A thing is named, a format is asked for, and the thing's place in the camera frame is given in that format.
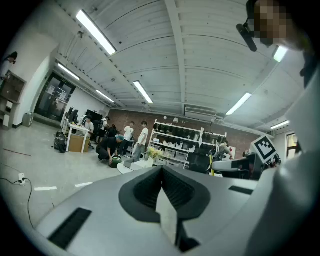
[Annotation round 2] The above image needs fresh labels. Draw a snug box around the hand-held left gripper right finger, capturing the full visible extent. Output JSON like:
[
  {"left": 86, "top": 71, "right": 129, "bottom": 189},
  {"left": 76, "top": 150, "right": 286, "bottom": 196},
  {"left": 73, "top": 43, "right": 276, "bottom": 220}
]
[{"left": 161, "top": 166, "right": 211, "bottom": 221}]

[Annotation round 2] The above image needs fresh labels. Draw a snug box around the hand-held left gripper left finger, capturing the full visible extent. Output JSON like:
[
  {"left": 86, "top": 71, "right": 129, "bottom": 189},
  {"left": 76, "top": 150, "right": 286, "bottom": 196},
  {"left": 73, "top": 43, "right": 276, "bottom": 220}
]
[{"left": 118, "top": 166, "right": 164, "bottom": 224}]

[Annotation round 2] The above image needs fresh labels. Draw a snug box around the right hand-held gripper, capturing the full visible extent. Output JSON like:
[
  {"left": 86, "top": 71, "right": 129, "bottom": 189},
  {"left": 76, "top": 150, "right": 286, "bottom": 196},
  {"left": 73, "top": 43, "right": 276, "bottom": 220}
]
[{"left": 211, "top": 134, "right": 282, "bottom": 181}]

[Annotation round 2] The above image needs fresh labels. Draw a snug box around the dark framed window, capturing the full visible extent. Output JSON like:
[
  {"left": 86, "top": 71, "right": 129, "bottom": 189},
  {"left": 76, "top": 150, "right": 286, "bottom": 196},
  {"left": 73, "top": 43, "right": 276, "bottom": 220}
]
[{"left": 285, "top": 133, "right": 299, "bottom": 160}]

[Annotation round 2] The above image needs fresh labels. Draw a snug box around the long ceiling tube light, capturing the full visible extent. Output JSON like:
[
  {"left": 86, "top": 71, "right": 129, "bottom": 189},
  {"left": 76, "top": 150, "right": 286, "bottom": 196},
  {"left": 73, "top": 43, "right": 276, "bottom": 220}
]
[
  {"left": 273, "top": 45, "right": 289, "bottom": 63},
  {"left": 270, "top": 120, "right": 291, "bottom": 130},
  {"left": 132, "top": 80, "right": 154, "bottom": 105},
  {"left": 57, "top": 62, "right": 81, "bottom": 81},
  {"left": 95, "top": 89, "right": 115, "bottom": 104},
  {"left": 225, "top": 92, "right": 253, "bottom": 116},
  {"left": 75, "top": 9, "right": 118, "bottom": 56}
]

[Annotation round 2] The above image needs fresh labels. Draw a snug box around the white open carton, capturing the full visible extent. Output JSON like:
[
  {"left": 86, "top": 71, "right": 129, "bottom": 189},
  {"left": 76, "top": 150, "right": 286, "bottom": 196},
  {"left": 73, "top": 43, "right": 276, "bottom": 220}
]
[{"left": 123, "top": 159, "right": 154, "bottom": 172}]

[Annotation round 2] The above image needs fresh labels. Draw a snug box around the green round bag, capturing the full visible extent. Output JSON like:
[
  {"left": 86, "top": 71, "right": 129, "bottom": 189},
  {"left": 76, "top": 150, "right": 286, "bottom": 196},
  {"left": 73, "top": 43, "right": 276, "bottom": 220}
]
[{"left": 108, "top": 154, "right": 123, "bottom": 169}]

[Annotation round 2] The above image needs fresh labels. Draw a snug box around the yellow flower bouquet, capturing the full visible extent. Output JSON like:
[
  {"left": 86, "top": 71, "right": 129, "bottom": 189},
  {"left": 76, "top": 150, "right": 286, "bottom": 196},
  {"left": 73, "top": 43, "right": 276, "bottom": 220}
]
[{"left": 146, "top": 146, "right": 164, "bottom": 161}]

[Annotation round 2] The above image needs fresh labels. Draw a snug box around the narrow white shelving rack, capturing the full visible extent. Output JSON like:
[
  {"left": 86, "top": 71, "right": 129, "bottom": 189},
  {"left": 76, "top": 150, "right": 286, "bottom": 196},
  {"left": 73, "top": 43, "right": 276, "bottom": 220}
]
[{"left": 199, "top": 127, "right": 228, "bottom": 161}]

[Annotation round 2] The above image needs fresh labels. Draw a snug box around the wide white shelving rack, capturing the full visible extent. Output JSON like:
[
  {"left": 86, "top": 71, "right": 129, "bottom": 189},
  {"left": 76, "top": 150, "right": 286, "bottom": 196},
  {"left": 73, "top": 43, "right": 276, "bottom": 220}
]
[{"left": 149, "top": 119, "right": 205, "bottom": 170}]

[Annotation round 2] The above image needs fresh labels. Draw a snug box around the brown cardboard carton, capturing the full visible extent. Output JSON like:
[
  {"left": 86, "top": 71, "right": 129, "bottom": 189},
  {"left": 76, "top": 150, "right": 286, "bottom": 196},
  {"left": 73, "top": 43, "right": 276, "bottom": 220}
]
[{"left": 68, "top": 133, "right": 90, "bottom": 154}]

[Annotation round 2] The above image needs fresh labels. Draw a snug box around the white office desk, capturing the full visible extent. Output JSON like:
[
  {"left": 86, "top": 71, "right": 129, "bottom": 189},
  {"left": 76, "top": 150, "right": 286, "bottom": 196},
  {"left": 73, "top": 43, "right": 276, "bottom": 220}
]
[{"left": 64, "top": 116, "right": 91, "bottom": 154}]

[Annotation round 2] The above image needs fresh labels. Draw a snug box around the black computer monitor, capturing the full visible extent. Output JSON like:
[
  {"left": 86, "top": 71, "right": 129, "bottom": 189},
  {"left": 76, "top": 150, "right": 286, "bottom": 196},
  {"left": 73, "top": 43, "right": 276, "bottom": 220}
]
[{"left": 85, "top": 109, "right": 104, "bottom": 121}]

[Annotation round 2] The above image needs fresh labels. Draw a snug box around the black backpack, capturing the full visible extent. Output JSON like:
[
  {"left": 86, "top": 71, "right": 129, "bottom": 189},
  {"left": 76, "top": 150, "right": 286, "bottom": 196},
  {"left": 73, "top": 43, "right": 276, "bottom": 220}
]
[{"left": 53, "top": 131, "right": 68, "bottom": 154}]

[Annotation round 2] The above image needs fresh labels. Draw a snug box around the person's head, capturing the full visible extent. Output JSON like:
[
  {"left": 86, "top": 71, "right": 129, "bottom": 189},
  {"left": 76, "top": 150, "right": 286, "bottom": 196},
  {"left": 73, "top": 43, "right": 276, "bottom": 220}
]
[{"left": 252, "top": 0, "right": 312, "bottom": 52}]

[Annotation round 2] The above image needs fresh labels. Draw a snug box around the black glass double door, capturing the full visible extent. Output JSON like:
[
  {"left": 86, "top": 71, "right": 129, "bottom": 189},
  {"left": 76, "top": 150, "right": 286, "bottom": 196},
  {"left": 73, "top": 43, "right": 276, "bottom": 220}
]
[{"left": 34, "top": 71, "right": 77, "bottom": 123}]

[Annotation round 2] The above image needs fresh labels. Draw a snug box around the grey trash bin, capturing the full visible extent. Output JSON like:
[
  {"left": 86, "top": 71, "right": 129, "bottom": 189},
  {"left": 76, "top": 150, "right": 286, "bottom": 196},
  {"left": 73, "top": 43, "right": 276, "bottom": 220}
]
[{"left": 22, "top": 112, "right": 34, "bottom": 128}]

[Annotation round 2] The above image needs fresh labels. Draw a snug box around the wooden open cabinet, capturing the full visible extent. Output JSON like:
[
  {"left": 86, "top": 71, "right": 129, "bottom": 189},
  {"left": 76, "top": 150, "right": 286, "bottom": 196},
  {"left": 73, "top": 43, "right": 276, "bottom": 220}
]
[{"left": 0, "top": 69, "right": 28, "bottom": 130}]

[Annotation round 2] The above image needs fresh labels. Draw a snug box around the white wall air conditioner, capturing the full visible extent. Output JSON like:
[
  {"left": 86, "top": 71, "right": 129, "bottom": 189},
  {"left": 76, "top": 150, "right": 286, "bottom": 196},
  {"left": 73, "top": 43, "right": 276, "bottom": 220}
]
[{"left": 184, "top": 104, "right": 218, "bottom": 119}]

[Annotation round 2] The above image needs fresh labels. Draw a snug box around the black power cable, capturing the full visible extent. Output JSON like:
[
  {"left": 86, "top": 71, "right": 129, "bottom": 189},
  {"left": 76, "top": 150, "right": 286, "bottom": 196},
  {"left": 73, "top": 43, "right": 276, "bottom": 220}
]
[{"left": 0, "top": 177, "right": 35, "bottom": 229}]

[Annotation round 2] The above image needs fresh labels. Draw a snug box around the black head-mounted camera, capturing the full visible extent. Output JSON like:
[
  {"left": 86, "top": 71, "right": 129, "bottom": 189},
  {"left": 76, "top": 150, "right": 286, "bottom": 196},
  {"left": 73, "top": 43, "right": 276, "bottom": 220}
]
[{"left": 236, "top": 0, "right": 259, "bottom": 53}]

